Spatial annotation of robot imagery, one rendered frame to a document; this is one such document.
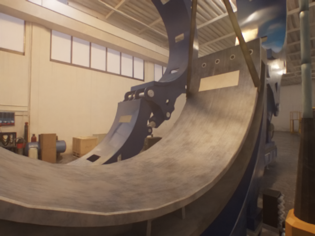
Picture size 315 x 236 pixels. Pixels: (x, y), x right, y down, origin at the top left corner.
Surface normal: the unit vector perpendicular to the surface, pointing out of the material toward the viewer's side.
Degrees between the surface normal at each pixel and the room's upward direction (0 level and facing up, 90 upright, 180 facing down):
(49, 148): 90
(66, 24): 90
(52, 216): 90
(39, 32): 90
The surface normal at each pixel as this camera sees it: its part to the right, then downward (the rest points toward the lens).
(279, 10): -0.72, -0.16
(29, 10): 0.70, -0.02
